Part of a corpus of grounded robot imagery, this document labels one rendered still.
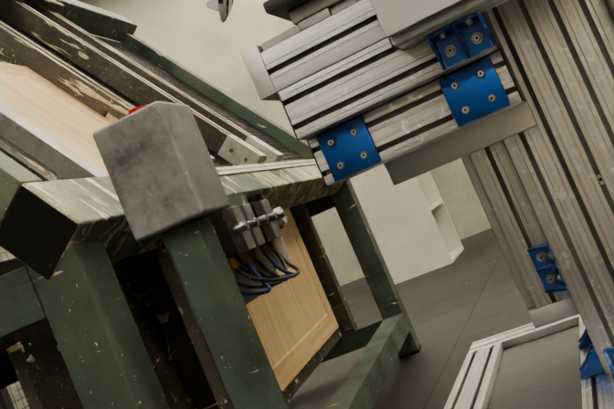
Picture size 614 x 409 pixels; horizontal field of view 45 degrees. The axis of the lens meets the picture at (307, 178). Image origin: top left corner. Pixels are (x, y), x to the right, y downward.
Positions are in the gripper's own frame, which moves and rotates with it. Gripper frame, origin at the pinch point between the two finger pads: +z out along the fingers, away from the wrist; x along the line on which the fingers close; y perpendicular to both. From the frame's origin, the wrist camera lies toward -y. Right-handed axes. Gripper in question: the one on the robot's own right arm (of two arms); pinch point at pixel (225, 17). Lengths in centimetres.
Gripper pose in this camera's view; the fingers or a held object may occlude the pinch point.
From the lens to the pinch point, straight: 221.2
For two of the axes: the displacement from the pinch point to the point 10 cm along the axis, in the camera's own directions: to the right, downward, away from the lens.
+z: -0.5, 9.9, 1.1
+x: -3.4, 0.8, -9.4
